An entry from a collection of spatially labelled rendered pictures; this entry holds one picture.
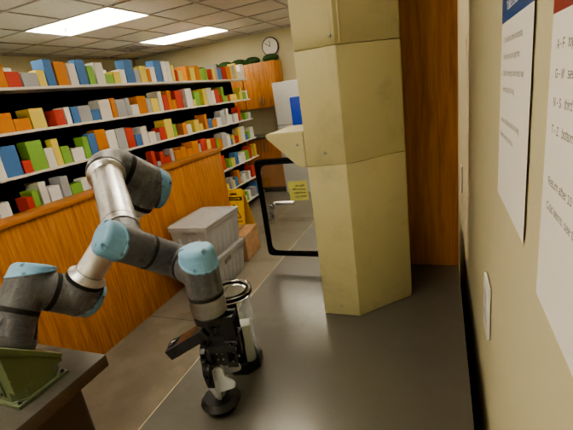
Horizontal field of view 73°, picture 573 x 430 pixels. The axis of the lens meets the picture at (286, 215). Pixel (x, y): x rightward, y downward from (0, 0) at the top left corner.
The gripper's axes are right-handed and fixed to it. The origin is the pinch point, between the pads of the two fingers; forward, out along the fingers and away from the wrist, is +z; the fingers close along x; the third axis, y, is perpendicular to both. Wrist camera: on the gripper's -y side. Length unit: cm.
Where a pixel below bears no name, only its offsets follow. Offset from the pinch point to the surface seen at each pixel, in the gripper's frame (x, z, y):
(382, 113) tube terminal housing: 41, -54, 46
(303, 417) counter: -3.8, 5.1, 19.3
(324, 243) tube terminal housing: 36.4, -18.7, 26.2
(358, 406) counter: -1.2, 5.1, 31.4
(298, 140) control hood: 38, -49, 22
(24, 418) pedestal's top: -2, 5, -51
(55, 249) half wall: 142, 12, -150
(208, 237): 226, 44, -80
